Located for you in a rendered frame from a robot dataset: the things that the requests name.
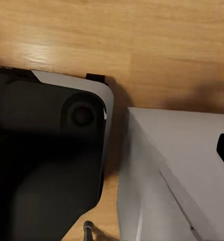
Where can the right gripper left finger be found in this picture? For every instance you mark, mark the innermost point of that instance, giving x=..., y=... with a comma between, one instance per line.
x=8, y=150

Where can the desk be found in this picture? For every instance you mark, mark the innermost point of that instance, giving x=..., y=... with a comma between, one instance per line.
x=171, y=181

